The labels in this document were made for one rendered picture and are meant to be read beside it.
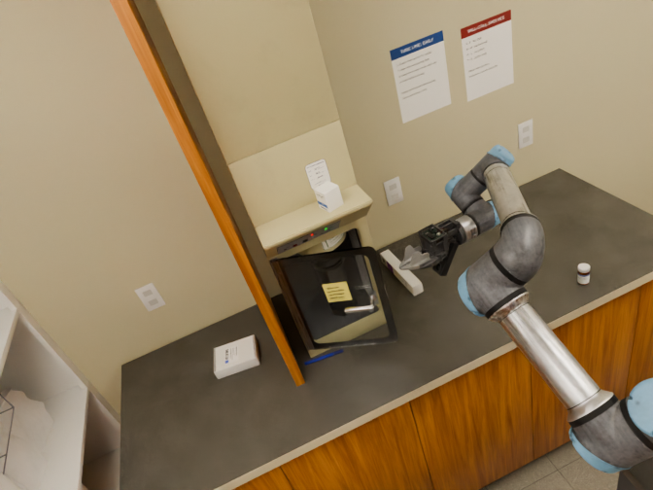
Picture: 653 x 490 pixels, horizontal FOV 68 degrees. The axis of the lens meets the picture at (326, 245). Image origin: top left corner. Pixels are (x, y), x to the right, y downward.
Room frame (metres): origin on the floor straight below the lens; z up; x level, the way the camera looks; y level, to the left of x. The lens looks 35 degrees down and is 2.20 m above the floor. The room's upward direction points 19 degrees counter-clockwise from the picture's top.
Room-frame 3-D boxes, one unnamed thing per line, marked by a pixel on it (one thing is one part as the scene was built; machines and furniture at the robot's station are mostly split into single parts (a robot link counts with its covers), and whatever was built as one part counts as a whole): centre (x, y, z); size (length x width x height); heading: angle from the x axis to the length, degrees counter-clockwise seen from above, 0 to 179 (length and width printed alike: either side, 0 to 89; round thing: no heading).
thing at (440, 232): (1.12, -0.33, 1.30); 0.12 x 0.08 x 0.09; 106
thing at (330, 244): (1.31, 0.01, 1.34); 0.18 x 0.18 x 0.05
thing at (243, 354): (1.28, 0.44, 0.96); 0.16 x 0.12 x 0.04; 91
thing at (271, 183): (1.33, 0.04, 1.32); 0.32 x 0.25 x 0.77; 99
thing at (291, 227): (1.15, 0.01, 1.46); 0.32 x 0.12 x 0.10; 99
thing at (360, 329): (1.12, 0.02, 1.19); 0.30 x 0.01 x 0.40; 72
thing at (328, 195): (1.16, -0.05, 1.54); 0.05 x 0.05 x 0.06; 25
